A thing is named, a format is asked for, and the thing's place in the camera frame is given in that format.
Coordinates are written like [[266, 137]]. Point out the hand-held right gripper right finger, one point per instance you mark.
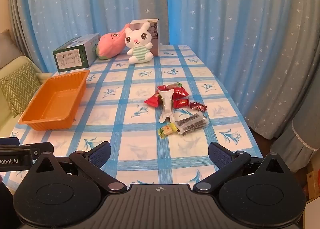
[[217, 154]]

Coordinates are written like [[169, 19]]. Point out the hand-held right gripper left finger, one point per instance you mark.
[[101, 153]]

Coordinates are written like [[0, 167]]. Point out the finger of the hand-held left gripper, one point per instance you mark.
[[10, 141], [42, 150]]

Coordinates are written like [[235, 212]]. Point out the dark clear snack packet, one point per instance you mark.
[[190, 119], [196, 127]]

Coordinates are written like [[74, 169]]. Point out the small red candy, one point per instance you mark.
[[198, 106]]

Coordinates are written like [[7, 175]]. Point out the orange plastic tray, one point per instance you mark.
[[50, 99]]

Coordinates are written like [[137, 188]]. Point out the yellow green candy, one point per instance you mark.
[[167, 129]]

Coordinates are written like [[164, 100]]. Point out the red snack packet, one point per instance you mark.
[[152, 100], [180, 92], [181, 103]]

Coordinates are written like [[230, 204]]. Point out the white snack packet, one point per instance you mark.
[[166, 106]]

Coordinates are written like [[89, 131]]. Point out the green red candy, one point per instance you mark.
[[176, 84]]

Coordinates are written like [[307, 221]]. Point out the light green sofa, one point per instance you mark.
[[7, 124]]

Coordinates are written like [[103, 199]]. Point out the blue checked tablecloth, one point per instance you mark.
[[140, 144]]

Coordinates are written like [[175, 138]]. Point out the green chevron cushion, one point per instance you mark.
[[17, 86]]

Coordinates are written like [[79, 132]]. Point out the grey lace-trimmed cloth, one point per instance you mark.
[[297, 134]]

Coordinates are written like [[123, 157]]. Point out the green cardboard box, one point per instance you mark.
[[72, 57]]

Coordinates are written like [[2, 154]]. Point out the brown cardboard box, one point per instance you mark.
[[312, 181]]

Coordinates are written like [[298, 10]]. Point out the pink plush toy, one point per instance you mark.
[[110, 43]]

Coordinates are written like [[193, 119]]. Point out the white bunny plush toy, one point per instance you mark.
[[137, 40]]

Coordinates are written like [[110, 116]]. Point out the blue star curtain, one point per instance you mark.
[[87, 1], [237, 31]]

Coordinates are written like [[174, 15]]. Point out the grey white cardboard box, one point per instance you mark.
[[155, 37]]

